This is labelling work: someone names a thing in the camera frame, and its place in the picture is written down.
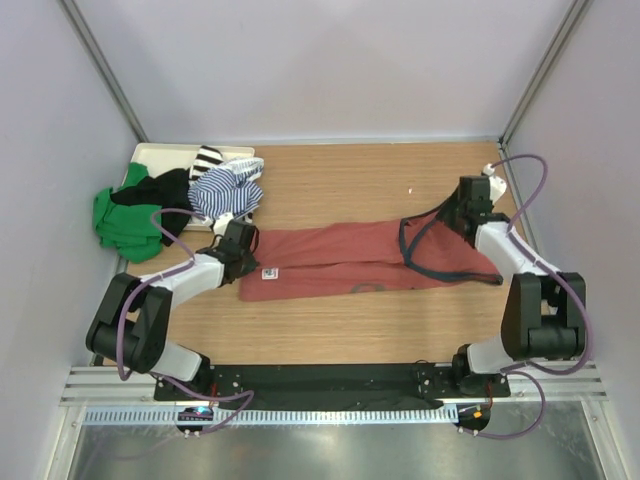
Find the green tank top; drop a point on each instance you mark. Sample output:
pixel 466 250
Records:
pixel 127 229

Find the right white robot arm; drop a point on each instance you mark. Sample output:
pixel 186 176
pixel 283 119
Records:
pixel 545 324

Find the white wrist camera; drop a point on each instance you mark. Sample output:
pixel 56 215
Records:
pixel 498 185
pixel 219 225

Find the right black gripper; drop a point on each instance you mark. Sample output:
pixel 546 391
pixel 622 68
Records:
pixel 447 212

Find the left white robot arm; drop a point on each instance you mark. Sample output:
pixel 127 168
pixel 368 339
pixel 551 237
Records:
pixel 131 324

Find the black white striped tank top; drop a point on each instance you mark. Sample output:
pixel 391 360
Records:
pixel 206 159

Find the blue white striped tank top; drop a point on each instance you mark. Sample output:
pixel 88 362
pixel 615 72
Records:
pixel 228 188

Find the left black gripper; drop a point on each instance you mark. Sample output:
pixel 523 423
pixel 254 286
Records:
pixel 250 264

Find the slotted cable duct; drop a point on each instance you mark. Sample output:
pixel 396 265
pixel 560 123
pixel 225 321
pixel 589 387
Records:
pixel 183 415

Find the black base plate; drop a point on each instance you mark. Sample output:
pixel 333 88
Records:
pixel 420 385

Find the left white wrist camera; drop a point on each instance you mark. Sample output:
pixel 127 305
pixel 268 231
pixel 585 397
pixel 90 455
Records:
pixel 219 225

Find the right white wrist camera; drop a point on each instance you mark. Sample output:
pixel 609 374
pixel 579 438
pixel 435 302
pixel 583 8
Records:
pixel 498 185

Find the red tank top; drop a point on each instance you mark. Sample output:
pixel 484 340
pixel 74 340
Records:
pixel 412 253

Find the aluminium front rail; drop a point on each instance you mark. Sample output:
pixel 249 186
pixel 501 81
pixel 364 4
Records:
pixel 102 384

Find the cream plastic tray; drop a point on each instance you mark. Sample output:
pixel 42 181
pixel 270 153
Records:
pixel 159 158

